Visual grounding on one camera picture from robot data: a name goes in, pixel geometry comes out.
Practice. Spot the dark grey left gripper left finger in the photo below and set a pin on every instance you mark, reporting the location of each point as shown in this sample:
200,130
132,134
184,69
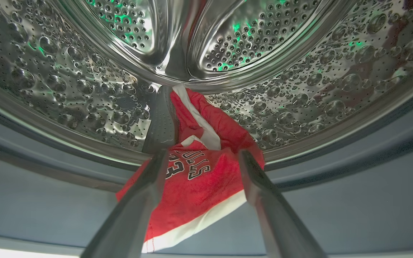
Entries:
134,208

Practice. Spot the red Bulls jersey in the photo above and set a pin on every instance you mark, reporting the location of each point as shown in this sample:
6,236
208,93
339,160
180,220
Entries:
199,186

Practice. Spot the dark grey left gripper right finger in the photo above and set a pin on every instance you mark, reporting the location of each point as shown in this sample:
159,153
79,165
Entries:
278,222

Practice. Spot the white front-load washing machine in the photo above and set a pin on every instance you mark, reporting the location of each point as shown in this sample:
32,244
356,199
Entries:
48,71

